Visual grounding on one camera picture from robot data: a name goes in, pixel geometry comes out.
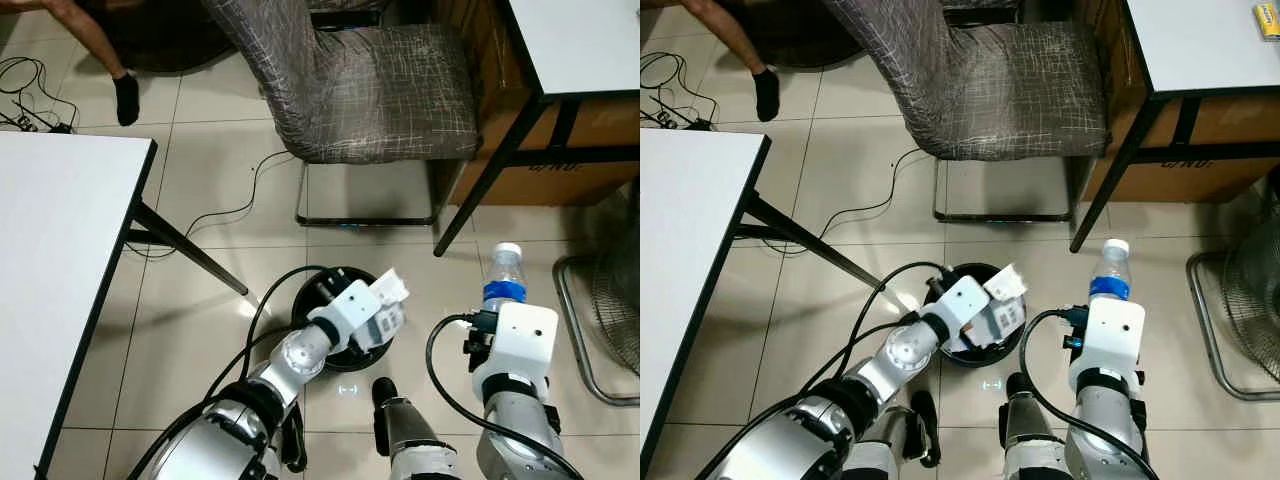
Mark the white barcode paper packet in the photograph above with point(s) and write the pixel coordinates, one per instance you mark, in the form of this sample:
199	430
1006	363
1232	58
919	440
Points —
392	288
1005	282

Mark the clear water bottle blue label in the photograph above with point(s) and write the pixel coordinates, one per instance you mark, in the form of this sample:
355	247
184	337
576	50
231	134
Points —
1112	270
505	280

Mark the black round rubbish bin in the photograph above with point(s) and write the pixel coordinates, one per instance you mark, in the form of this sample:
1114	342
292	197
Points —
1005	350
375	352

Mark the robot right leg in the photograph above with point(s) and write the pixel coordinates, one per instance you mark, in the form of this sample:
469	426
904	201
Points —
415	440
1035	435

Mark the robot leg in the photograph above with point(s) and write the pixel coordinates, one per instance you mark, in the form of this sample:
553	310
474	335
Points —
295	440
1035	435
890	440
415	440

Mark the metal floor fan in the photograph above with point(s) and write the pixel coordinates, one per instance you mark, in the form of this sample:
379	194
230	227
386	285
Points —
1255	290
620	300

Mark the robot left leg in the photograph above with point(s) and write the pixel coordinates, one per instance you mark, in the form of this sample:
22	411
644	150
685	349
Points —
890	440
295	440

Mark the black metal table leg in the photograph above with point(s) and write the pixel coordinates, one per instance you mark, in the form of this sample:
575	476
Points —
810	238
190	250

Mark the grey patterned cover chair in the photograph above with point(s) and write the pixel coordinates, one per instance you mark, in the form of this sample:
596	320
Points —
1000	90
370	90

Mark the wooden desk with white top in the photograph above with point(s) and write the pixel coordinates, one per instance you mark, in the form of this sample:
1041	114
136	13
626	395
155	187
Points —
1200	40
580	40

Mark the small yellow box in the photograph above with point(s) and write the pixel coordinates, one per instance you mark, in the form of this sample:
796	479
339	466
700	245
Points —
1268	22

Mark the person's leg with black sock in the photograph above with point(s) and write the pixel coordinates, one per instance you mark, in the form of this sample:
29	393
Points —
735	40
95	45

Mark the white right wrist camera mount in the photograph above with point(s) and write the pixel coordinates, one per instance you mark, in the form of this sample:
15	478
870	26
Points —
520	345
1110	335

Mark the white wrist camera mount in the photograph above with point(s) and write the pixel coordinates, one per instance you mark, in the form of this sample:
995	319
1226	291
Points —
520	345
965	300
350	305
1110	335

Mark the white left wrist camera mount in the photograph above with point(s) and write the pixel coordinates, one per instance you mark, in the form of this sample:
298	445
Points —
350	305
965	300

